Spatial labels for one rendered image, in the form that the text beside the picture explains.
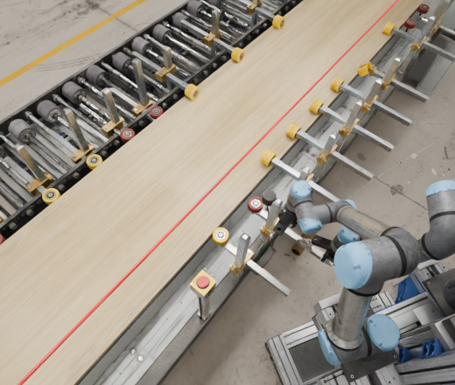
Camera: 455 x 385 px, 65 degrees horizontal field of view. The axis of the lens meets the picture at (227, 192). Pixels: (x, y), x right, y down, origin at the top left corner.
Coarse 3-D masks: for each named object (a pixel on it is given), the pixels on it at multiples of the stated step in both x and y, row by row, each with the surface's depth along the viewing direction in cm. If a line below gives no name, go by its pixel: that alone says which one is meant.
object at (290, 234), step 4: (260, 212) 186; (264, 212) 186; (260, 216) 187; (264, 216) 185; (288, 228) 182; (284, 232) 181; (288, 232) 181; (292, 232) 181; (288, 236) 182; (292, 236) 180; (296, 236) 180; (300, 236) 180; (292, 240) 182; (296, 240) 179; (312, 248) 177; (316, 248) 177; (312, 252) 177; (316, 252) 176; (320, 252) 176; (316, 256) 177; (320, 256) 175
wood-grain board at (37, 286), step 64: (320, 0) 278; (384, 0) 282; (256, 64) 237; (320, 64) 240; (192, 128) 207; (256, 128) 209; (128, 192) 183; (192, 192) 185; (0, 256) 164; (64, 256) 165; (128, 256) 166; (192, 256) 170; (0, 320) 150; (64, 320) 151; (128, 320) 152; (0, 384) 138; (64, 384) 139
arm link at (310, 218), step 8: (296, 208) 134; (304, 208) 132; (312, 208) 132; (320, 208) 132; (304, 216) 131; (312, 216) 130; (320, 216) 131; (328, 216) 131; (304, 224) 130; (312, 224) 129; (320, 224) 130; (304, 232) 131; (312, 232) 133
